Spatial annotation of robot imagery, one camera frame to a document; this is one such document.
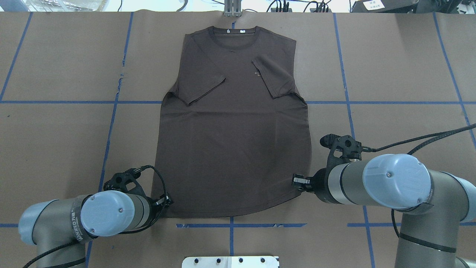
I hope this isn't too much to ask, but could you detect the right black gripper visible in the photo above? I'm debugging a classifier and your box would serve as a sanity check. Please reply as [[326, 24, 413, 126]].
[[292, 168, 333, 203]]

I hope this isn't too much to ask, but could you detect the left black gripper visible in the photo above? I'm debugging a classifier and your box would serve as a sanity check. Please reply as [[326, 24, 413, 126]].
[[143, 194, 173, 227]]

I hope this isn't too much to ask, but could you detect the brown t-shirt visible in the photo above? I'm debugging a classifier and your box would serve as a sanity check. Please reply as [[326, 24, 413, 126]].
[[156, 26, 312, 218]]

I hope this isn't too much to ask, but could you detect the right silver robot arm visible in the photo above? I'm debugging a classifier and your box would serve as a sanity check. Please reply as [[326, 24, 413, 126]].
[[292, 154, 476, 268]]

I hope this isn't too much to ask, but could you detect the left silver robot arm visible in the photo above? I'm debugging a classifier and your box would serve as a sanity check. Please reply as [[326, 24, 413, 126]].
[[17, 190, 173, 268]]

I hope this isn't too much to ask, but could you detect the far black orange connector box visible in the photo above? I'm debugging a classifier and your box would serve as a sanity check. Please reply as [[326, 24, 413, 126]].
[[266, 0, 292, 13]]

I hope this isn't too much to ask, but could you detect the black computer case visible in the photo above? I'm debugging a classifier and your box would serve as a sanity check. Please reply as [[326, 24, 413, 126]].
[[351, 0, 418, 13]]

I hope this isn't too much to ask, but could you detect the left black camera cable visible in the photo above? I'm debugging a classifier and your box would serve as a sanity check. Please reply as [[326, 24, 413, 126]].
[[132, 165, 168, 224]]

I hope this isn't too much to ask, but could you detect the black camera cable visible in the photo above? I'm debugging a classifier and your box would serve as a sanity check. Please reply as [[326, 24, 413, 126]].
[[361, 123, 476, 155], [132, 165, 168, 224]]

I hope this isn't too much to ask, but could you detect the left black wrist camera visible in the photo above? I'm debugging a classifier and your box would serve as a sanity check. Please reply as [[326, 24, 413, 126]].
[[103, 168, 146, 197]]

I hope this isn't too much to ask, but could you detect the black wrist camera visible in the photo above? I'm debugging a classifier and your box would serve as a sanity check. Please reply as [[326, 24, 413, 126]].
[[319, 134, 363, 161], [103, 168, 146, 197]]

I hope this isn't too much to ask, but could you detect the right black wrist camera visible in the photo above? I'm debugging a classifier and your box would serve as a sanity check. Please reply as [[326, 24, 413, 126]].
[[319, 134, 363, 161]]

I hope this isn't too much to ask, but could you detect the white pedestal column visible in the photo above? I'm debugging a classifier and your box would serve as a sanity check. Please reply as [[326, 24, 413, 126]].
[[181, 255, 281, 268]]

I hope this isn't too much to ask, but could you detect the right black camera cable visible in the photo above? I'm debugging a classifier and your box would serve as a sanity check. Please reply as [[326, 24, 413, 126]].
[[361, 123, 476, 155]]

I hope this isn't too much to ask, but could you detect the aluminium frame post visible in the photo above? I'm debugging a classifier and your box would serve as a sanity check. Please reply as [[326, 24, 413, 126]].
[[223, 0, 242, 17]]

